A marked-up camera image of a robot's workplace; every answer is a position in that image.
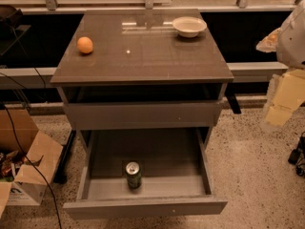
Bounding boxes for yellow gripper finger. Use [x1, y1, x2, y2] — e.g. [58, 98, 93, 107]
[264, 69, 305, 127]
[255, 28, 280, 53]

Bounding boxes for green soda can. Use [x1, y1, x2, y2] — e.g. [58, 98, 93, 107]
[125, 161, 142, 189]

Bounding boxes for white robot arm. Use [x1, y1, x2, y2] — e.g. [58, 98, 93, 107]
[256, 0, 305, 127]

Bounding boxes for grey drawer cabinet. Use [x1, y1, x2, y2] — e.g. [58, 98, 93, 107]
[50, 9, 235, 220]

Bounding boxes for closed grey top drawer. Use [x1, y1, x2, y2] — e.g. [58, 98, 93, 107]
[64, 102, 221, 130]

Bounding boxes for open grey middle drawer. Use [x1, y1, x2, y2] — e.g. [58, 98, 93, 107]
[64, 128, 227, 219]

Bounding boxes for white bowl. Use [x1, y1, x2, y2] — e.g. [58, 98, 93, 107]
[173, 16, 207, 38]

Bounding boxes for orange fruit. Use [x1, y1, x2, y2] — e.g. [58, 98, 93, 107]
[77, 37, 93, 54]

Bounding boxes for black device on shelf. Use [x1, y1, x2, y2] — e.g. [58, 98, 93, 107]
[0, 5, 23, 38]

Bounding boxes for cardboard box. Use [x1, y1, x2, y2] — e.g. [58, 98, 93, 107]
[0, 110, 63, 215]

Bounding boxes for snack bags in box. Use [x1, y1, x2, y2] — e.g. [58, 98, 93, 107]
[0, 151, 26, 182]

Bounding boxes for black adapter with cables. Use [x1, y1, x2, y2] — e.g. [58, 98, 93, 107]
[288, 135, 305, 177]

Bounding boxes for black cable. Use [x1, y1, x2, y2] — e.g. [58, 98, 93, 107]
[0, 26, 63, 229]

